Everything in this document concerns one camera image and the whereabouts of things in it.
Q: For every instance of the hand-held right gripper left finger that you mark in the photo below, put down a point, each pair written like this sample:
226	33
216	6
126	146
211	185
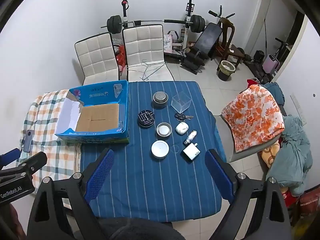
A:
100	171

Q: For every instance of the white charger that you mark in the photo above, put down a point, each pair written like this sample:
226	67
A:
190	152

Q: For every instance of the grey chair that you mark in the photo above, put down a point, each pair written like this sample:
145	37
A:
225	135

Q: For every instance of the bunch of keys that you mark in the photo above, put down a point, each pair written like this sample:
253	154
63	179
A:
179	116

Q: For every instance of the small patterned tube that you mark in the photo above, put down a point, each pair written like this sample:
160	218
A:
190	137

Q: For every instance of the pink and white bag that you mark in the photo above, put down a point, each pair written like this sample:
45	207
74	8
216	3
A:
168	42

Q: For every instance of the blue striped tablecloth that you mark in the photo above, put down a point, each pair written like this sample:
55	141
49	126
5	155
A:
150	187

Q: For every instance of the grey phone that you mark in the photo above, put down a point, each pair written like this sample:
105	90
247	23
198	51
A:
28	141

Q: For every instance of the blue cardboard box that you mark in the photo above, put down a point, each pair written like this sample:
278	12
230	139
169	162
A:
100	118

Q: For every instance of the white barbell rack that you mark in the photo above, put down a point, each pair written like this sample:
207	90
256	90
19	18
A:
188	12

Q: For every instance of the white round lid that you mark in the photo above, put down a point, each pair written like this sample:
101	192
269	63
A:
160	149

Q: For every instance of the dark waste bin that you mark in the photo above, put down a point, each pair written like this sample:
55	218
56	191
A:
226	71

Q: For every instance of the red plastic bag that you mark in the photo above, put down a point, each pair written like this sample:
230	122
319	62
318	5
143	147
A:
121	57

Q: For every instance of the clear round disc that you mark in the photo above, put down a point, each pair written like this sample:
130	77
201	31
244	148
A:
175	148

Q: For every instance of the open round metal tin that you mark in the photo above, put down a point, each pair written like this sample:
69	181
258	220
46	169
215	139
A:
164	130

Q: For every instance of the black round compact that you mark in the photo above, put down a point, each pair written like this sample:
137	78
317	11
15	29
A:
146	118

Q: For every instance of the barbell with black plates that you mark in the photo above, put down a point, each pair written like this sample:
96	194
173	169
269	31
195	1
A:
113	25

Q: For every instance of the orange floral cloth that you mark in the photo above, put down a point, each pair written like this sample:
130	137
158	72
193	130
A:
252	117

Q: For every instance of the brown chair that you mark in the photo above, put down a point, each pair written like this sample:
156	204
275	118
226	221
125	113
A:
228	27

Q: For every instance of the red printed sack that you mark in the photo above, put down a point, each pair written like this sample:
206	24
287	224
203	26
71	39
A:
308	202

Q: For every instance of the clear plastic box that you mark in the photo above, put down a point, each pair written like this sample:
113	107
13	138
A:
181	103

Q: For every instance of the plaid cloth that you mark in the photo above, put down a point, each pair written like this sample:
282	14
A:
50	140

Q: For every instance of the grey perforated metal tin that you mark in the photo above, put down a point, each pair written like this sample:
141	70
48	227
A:
160	98

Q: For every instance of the black round device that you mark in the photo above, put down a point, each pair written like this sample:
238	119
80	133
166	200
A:
259	55

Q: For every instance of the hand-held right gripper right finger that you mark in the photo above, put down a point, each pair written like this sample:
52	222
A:
220	175

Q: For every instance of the black weight bench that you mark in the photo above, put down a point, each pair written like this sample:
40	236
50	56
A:
207	38

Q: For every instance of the teal clothing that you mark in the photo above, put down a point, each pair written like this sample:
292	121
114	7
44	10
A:
275	91
291	155

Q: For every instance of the white earbud case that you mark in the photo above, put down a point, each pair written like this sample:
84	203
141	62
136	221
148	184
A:
181	128

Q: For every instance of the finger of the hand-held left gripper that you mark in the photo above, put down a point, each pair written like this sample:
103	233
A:
8	156
32	162

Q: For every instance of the pink suitcase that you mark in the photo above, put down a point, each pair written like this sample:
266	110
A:
270	63

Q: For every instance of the cartoon print cushion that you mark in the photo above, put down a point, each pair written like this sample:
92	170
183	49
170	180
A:
268	153

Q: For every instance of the red cloth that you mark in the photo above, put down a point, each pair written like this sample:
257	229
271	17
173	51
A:
253	81

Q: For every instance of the white padded chair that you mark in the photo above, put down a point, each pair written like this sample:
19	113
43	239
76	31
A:
97	55
143	45

